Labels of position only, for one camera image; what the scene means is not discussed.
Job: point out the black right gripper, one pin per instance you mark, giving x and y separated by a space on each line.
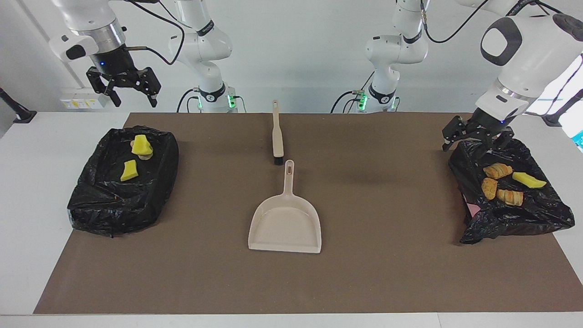
114 64

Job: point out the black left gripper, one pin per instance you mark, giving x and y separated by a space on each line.
485 125

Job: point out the striped croissant bread piece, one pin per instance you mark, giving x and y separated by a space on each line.
498 170

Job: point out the brown bread nugget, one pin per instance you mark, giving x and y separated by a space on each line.
489 188

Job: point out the yellow green sponge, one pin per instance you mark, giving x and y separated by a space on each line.
141 146

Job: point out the plain yellow sponge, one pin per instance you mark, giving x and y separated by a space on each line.
528 180

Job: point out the pale flaky bread piece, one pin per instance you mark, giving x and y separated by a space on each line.
510 197

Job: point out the pale bread chunk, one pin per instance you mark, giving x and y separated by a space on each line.
145 157

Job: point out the notched yellow sponge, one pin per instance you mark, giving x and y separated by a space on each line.
129 171

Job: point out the beige brush black bristles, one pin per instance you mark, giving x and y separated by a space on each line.
277 136

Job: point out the beige plastic dustpan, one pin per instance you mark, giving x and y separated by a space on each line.
284 223

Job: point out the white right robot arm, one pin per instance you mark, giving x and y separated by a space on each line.
200 45

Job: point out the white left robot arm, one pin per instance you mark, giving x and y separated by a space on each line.
519 59

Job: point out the black bag bin pink rim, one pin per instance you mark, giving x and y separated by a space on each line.
505 218

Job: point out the black bag lined bin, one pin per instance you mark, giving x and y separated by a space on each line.
114 205

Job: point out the black stand clamp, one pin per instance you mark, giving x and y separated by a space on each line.
20 115
553 119

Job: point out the teal object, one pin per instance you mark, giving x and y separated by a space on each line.
579 140

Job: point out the brown table mat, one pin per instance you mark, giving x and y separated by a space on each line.
291 282

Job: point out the white wall socket box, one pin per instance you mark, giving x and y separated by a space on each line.
84 98

